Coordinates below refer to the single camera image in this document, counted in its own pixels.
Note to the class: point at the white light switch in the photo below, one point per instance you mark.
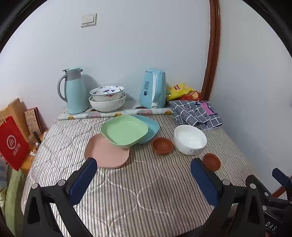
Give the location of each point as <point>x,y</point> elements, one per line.
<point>89,20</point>

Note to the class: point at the green plate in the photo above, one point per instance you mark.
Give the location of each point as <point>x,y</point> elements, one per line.
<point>123,131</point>

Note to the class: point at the plain white bowl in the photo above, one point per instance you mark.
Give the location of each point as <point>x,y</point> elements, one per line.
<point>190,139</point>

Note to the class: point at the yellow snack bag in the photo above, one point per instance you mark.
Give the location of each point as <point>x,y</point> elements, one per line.
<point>179,91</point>

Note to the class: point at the wooden bed frame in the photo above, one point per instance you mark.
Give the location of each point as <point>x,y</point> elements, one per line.
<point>278,193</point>

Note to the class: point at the red paper bag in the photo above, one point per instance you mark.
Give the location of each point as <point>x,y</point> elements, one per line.
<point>12,145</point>

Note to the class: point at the blue plate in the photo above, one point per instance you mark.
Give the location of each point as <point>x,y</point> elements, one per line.
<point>151,127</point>

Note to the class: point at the brown paper bag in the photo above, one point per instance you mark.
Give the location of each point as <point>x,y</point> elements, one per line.
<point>16,109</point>

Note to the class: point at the patterned cardboard box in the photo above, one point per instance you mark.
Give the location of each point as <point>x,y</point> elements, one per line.
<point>33,120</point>

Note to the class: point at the red snack bag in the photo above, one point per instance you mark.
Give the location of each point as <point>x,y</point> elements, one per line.
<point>194,95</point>

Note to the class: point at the blue floral porcelain bowl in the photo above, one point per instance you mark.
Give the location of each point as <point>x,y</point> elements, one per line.
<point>107,91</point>

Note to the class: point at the small brown bowl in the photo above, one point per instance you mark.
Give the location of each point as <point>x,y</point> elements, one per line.
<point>162,145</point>
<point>211,162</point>

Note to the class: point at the brown wooden door frame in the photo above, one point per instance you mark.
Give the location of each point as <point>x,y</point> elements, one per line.
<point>212,50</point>

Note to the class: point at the large white patterned bowl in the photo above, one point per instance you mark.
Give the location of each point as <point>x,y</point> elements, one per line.
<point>106,106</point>

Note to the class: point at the wooden side table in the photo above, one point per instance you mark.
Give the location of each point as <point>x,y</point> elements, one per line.
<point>33,159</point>

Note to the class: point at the pink plate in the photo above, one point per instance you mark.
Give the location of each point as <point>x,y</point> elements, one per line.
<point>105,155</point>

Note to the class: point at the light blue electric kettle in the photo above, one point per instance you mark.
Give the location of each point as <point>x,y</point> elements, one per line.
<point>149,91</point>

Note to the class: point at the striped quilt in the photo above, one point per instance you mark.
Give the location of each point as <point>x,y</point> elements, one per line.
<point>148,186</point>

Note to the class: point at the green cloth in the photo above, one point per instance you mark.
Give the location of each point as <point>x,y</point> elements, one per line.
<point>14,196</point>

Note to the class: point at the grey checked cloth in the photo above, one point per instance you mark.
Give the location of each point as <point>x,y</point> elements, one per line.
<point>194,114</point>

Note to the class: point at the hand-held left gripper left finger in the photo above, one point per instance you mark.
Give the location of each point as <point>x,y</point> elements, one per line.
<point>83,180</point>

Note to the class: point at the rolled patterned mat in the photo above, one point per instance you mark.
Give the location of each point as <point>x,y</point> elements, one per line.
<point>102,114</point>

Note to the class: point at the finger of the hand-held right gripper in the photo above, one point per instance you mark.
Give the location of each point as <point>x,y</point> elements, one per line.
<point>267,194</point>
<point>281,176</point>

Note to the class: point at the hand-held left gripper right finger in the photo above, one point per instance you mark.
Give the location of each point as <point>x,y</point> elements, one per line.
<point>204,182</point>

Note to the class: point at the light blue thermos jug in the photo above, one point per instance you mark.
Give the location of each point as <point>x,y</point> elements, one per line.
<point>76,93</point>

